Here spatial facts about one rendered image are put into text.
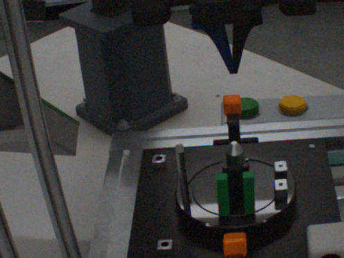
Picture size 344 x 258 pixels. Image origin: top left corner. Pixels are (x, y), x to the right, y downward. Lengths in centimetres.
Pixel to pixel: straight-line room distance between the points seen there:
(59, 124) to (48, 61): 64
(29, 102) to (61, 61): 76
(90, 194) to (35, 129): 34
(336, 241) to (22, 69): 36
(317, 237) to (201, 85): 62
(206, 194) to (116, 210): 12
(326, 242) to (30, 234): 45
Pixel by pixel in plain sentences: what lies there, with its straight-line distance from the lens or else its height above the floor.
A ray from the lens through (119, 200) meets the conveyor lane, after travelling 83.
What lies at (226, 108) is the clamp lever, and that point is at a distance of 76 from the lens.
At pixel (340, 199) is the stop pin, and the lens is 79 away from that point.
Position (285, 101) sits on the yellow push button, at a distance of 96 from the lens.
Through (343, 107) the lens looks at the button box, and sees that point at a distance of 97.
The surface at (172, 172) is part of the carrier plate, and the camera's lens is 84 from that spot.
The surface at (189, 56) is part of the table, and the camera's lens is 136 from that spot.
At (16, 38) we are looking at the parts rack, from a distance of 64.
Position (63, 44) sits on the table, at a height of 86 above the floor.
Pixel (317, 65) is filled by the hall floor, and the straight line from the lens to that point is 318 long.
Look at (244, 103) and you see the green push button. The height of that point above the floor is 97.
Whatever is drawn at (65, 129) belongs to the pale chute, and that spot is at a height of 104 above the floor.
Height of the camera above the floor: 146
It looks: 32 degrees down
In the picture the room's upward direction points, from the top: 7 degrees counter-clockwise
